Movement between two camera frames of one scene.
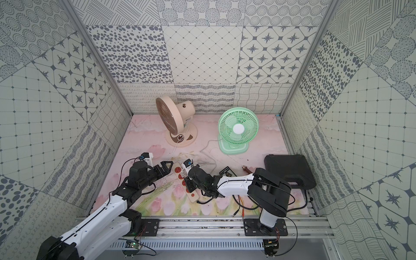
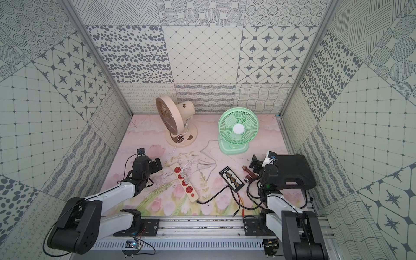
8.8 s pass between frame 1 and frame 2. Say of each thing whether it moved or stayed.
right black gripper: moved
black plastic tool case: stayed
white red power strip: stayed
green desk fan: stayed
